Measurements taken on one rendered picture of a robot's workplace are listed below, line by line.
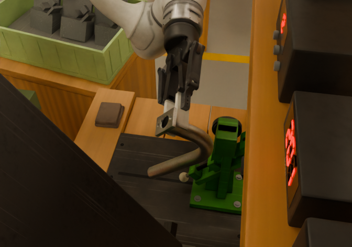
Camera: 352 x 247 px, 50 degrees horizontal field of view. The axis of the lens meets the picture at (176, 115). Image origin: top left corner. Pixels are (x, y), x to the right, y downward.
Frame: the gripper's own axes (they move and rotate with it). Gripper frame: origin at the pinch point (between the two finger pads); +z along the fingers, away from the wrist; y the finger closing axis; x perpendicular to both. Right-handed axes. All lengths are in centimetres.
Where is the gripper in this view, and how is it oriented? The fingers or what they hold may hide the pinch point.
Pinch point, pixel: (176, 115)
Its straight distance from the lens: 72.1
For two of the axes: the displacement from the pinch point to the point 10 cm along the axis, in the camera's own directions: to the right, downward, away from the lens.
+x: 7.9, 3.4, 5.1
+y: 6.1, -3.5, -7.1
